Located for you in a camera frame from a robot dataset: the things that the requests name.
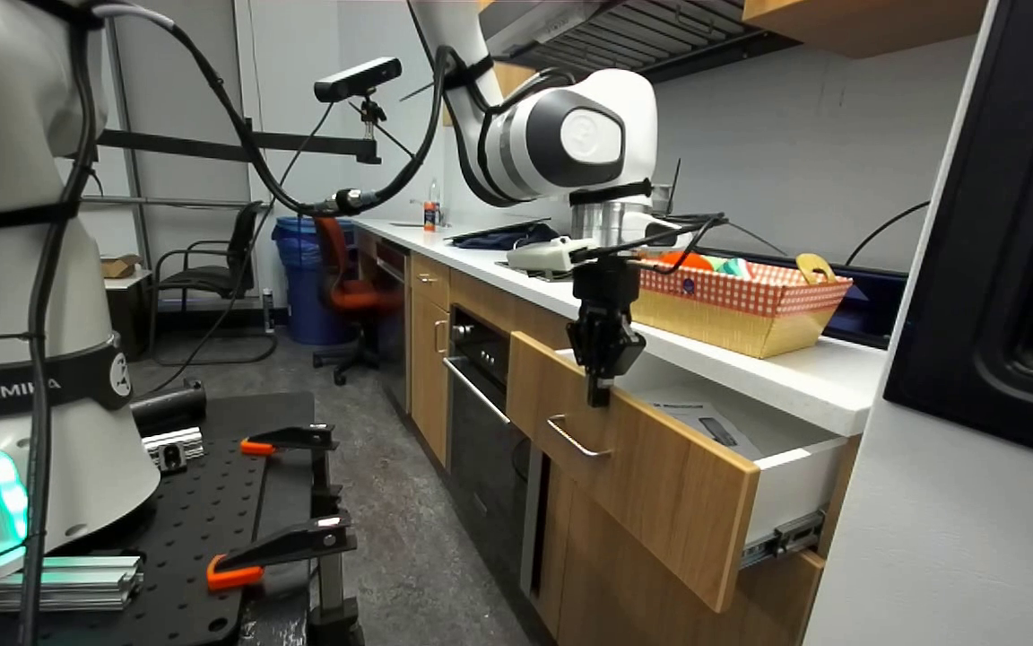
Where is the wooden base cabinet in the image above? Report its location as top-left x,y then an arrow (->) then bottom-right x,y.
371,243 -> 861,646

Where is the stainless steel range hood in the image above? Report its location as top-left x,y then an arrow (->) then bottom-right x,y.
485,0 -> 811,102

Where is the black stereo camera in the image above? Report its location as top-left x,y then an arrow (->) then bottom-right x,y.
310,54 -> 407,107

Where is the black block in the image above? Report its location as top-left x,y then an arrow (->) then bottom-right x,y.
125,385 -> 212,439

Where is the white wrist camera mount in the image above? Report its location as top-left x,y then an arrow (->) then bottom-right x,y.
507,233 -> 604,280

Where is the silver metal block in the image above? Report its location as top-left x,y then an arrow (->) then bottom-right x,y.
137,423 -> 207,479

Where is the black boom bar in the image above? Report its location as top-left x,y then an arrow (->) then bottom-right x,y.
83,121 -> 385,169

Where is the red checkered cardboard basket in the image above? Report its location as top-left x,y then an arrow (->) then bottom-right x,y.
628,249 -> 858,363

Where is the white drawer wooden front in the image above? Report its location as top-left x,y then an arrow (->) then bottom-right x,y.
504,328 -> 861,616

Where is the silver appliance handle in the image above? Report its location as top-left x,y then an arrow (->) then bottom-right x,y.
443,352 -> 518,432

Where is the blue trash bin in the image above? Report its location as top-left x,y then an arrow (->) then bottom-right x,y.
271,211 -> 353,352

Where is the orange plush toy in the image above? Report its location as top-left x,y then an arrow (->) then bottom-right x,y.
658,243 -> 719,274

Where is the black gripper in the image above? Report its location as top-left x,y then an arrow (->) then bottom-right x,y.
568,250 -> 650,411

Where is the red office chair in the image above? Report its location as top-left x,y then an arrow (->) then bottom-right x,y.
307,206 -> 411,389

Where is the aluminium extrusion bar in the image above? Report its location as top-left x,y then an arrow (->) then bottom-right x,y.
0,553 -> 146,616

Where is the silver drawer handle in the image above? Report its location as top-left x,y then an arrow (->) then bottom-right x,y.
543,411 -> 616,466

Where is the black power cable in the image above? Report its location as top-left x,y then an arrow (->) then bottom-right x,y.
839,199 -> 934,274

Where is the black metal chair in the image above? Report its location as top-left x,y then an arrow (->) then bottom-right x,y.
146,199 -> 284,369

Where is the black perforated table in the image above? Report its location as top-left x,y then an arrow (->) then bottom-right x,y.
0,389 -> 368,646

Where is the wooden upper cabinet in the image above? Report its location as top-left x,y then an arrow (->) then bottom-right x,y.
739,0 -> 999,66

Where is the white printed manual sheet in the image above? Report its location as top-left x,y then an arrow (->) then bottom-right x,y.
658,394 -> 775,455

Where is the black clamp orange handle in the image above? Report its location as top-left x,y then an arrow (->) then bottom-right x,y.
201,512 -> 368,646
237,419 -> 345,522

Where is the black cooktop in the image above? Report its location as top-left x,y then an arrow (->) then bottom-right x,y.
830,265 -> 912,352

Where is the cardboard box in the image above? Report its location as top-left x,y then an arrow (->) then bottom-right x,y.
99,250 -> 158,295

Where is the small yellow object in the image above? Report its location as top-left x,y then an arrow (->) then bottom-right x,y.
791,249 -> 842,290

